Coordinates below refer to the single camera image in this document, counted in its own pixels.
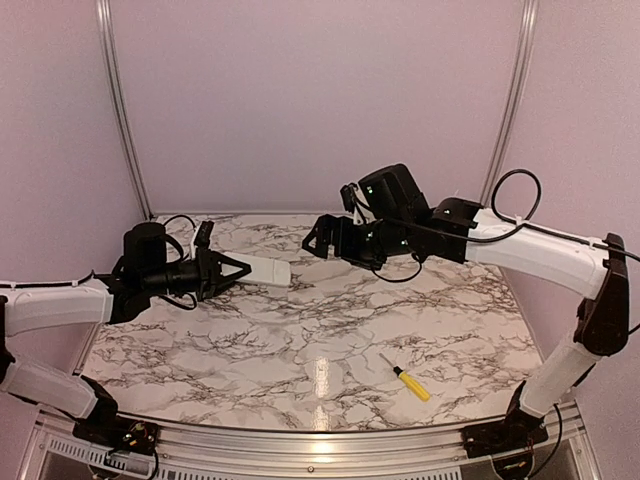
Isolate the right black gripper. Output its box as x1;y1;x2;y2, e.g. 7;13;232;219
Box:
300;214;415;271

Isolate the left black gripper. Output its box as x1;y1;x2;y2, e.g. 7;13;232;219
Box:
142;246;251;302

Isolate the white remote control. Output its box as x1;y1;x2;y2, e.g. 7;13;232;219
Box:
225;251;291;287

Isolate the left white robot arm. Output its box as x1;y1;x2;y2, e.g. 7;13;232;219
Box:
1;222;252;445

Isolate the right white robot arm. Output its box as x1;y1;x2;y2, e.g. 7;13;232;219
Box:
302;164;632;448

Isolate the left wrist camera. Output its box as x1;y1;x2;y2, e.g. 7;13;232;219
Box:
189;220;214;259

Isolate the front aluminium rail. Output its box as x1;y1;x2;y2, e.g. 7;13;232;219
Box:
18;403;602;479

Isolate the yellow handled screwdriver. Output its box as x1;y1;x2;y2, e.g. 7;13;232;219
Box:
379;353;431;402

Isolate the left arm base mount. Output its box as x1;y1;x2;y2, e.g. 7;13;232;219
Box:
73;416;159;456

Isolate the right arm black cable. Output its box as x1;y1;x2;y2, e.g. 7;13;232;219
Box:
369;168;640;474

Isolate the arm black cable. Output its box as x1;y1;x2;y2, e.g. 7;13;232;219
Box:
0;213;199;311
369;168;640;474

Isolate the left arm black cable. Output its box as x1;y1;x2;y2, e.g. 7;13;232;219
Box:
0;213;199;311

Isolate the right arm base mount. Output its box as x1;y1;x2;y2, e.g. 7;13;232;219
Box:
461;419;549;458

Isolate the right aluminium frame post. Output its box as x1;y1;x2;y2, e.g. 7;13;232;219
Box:
479;0;539;206

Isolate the aluminium frame post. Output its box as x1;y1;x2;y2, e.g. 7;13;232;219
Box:
479;0;539;206
96;0;153;220

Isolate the left aluminium frame post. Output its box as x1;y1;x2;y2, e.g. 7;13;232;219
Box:
96;0;153;220

